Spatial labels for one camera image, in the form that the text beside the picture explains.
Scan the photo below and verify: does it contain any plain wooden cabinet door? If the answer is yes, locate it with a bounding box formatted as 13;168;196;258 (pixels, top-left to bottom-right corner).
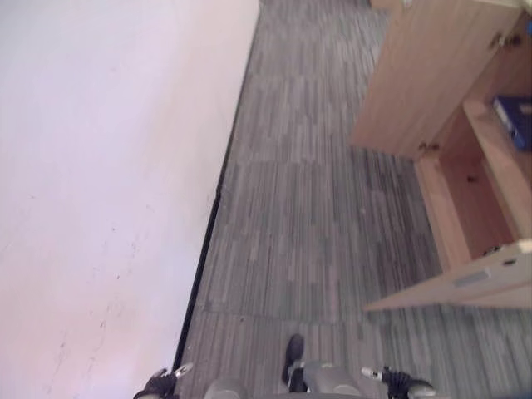
349;0;525;158

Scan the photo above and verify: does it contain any blue folder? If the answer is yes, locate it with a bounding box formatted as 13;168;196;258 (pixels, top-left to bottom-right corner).
492;95;532;152

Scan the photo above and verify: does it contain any robot dark foot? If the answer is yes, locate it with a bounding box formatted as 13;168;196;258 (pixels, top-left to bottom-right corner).
281;333;308;394

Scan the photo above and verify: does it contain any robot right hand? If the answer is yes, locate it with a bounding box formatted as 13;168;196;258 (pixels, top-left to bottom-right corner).
360;365;437;399

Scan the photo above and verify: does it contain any wooden office cabinet body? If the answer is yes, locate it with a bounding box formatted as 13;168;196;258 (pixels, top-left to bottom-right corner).
414;10;532;273

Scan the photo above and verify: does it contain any metal cabinet hinge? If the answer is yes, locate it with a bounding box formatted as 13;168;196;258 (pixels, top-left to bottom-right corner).
489;32;523;49

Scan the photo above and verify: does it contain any cabinet door with silver handle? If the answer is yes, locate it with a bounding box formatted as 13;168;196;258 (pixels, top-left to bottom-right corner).
362;238;532;313

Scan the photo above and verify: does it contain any black baseboard strip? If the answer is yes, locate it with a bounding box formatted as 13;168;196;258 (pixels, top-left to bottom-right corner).
173;0;262;369

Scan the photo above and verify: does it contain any silver door handle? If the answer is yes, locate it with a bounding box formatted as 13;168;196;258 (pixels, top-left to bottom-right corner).
452;267;494;289

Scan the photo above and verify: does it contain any robot silver left leg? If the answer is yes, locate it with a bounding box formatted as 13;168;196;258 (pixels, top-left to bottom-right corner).
203;377;251;399

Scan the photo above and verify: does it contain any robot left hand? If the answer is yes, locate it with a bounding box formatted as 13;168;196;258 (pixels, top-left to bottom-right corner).
132;362;195;399

